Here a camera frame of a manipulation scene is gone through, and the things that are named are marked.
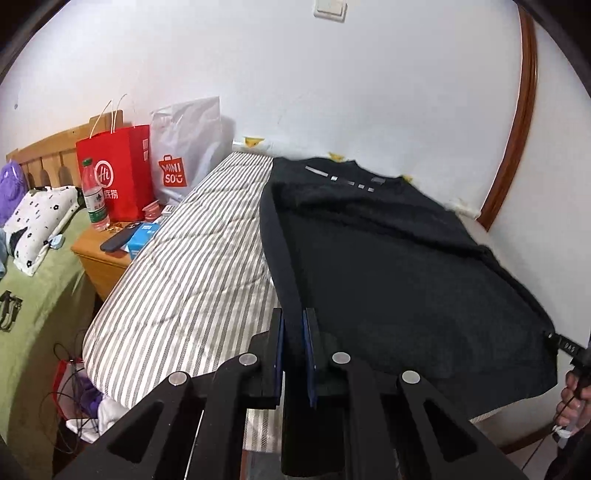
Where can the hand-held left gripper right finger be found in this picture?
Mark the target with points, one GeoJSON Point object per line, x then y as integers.
{"type": "Point", "coordinates": [310, 355]}

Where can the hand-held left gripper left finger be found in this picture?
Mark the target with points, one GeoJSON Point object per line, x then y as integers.
{"type": "Point", "coordinates": [278, 355]}

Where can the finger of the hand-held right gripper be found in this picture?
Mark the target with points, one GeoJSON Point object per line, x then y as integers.
{"type": "Point", "coordinates": [565, 344]}

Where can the black sweatshirt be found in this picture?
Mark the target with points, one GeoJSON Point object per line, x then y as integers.
{"type": "Point", "coordinates": [392, 258]}

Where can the person's right hand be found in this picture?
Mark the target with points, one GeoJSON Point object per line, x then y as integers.
{"type": "Point", "coordinates": [575, 404]}

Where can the grey striped quilt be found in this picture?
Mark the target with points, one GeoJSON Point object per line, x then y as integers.
{"type": "Point", "coordinates": [194, 277]}

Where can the blue box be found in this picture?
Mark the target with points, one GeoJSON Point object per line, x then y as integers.
{"type": "Point", "coordinates": [143, 240]}

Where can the white cloth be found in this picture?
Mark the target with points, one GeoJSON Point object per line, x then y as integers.
{"type": "Point", "coordinates": [104, 417]}

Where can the small pink cup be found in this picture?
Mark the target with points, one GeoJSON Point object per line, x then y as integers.
{"type": "Point", "coordinates": [151, 212]}

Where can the black phone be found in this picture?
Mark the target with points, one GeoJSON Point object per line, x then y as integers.
{"type": "Point", "coordinates": [119, 239]}

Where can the wooden nightstand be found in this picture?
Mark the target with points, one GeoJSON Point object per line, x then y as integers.
{"type": "Point", "coordinates": [99, 265]}

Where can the gold trinkets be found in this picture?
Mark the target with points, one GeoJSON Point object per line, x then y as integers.
{"type": "Point", "coordinates": [115, 226]}

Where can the white shopping bag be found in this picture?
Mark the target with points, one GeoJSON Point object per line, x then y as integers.
{"type": "Point", "coordinates": [189, 138]}

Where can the red paper shopping bag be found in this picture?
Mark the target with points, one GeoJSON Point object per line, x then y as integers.
{"type": "Point", "coordinates": [122, 175]}

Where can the clear plastic water bottle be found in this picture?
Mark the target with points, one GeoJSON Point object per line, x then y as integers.
{"type": "Point", "coordinates": [95, 198]}

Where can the green bed sheet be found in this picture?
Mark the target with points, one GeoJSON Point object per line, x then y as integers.
{"type": "Point", "coordinates": [37, 369]}

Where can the small blue plush item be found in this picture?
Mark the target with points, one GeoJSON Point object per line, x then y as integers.
{"type": "Point", "coordinates": [56, 242]}

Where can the white flower-printed pillow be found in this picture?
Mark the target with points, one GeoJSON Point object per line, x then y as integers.
{"type": "Point", "coordinates": [37, 221]}

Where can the light blue towel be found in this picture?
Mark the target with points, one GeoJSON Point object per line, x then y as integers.
{"type": "Point", "coordinates": [3, 254]}

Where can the wooden headboard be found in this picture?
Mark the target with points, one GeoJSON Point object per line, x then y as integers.
{"type": "Point", "coordinates": [51, 150]}

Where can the purple plush toy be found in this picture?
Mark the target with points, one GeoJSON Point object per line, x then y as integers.
{"type": "Point", "coordinates": [11, 189]}

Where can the brown wooden door frame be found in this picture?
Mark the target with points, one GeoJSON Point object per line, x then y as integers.
{"type": "Point", "coordinates": [521, 115]}

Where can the white light switch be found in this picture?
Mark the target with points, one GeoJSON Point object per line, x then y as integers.
{"type": "Point", "coordinates": [330, 9]}

